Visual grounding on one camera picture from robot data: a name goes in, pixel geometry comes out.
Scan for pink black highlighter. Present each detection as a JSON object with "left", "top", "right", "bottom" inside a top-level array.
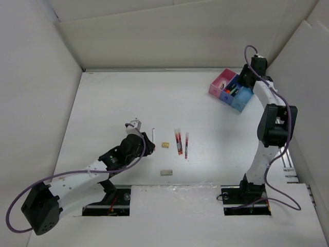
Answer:
[{"left": 231, "top": 89, "right": 240, "bottom": 97}]

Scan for pink pen refill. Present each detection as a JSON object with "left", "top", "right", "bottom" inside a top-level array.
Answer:
[{"left": 185, "top": 132, "right": 189, "bottom": 160}]

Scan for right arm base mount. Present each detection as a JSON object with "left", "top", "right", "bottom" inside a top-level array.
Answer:
[{"left": 217, "top": 180, "right": 271, "bottom": 216}]

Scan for pink white acrylic marker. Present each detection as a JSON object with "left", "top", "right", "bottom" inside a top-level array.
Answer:
[{"left": 152, "top": 128, "right": 155, "bottom": 143}]

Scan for white eraser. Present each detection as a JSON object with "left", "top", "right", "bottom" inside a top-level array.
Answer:
[{"left": 160, "top": 170, "right": 173, "bottom": 176}]

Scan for pink container box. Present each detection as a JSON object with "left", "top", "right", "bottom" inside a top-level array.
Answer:
[{"left": 208, "top": 68, "right": 237, "bottom": 98}]

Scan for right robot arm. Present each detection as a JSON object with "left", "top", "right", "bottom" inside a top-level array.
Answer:
[{"left": 237, "top": 55, "right": 298, "bottom": 204}]

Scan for light blue container box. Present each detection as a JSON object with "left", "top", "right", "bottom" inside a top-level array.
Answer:
[{"left": 230, "top": 87, "right": 253, "bottom": 113}]

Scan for yellow eraser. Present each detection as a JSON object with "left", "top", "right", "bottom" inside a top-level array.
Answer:
[{"left": 161, "top": 142, "right": 170, "bottom": 149}]

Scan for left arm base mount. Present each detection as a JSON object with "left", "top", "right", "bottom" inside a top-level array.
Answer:
[{"left": 82, "top": 180, "right": 132, "bottom": 217}]

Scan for red pen refill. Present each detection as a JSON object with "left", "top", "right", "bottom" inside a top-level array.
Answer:
[{"left": 177, "top": 128, "right": 183, "bottom": 155}]

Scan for orange black highlighter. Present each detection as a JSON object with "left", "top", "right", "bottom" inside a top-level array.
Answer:
[{"left": 226, "top": 83, "right": 236, "bottom": 94}]

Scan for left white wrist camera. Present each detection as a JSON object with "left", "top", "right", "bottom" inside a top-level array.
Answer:
[{"left": 125, "top": 118, "right": 141, "bottom": 135}]

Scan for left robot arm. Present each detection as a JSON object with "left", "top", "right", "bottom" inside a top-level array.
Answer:
[{"left": 21, "top": 132, "right": 155, "bottom": 236}]

